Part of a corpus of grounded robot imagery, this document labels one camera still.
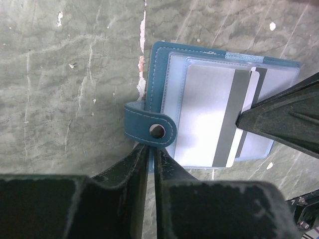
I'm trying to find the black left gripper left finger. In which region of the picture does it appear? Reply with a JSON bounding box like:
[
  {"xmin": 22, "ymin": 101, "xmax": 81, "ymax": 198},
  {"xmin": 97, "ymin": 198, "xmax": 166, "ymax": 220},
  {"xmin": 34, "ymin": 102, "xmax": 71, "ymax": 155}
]
[{"xmin": 0, "ymin": 144, "xmax": 149, "ymax": 239}]

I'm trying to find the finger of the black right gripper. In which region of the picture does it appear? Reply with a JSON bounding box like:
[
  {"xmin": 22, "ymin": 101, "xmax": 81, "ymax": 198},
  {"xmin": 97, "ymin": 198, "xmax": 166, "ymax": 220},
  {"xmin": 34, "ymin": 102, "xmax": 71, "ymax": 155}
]
[{"xmin": 236, "ymin": 73, "xmax": 319, "ymax": 158}]

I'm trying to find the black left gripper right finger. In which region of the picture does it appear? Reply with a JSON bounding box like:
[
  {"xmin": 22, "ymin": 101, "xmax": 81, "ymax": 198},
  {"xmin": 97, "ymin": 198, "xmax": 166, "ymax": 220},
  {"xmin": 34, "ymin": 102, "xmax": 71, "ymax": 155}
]
[{"xmin": 154, "ymin": 149, "xmax": 299, "ymax": 239}]

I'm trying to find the white stripe card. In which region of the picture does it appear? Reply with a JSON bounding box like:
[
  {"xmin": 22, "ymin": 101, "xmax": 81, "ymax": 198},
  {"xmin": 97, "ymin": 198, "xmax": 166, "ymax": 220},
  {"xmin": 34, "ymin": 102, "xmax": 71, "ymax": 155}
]
[
  {"xmin": 235, "ymin": 67, "xmax": 300, "ymax": 161},
  {"xmin": 174, "ymin": 65, "xmax": 260, "ymax": 167}
]

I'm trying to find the blue card holder wallet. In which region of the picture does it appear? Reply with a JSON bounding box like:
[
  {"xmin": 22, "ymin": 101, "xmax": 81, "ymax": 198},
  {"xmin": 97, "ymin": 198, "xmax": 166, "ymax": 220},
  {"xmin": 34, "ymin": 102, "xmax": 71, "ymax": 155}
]
[{"xmin": 124, "ymin": 41, "xmax": 301, "ymax": 168}]

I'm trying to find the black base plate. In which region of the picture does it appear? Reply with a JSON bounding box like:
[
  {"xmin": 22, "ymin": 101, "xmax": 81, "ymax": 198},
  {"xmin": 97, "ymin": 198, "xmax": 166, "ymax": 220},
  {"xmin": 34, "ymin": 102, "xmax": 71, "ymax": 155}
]
[{"xmin": 286, "ymin": 189, "xmax": 319, "ymax": 239}]

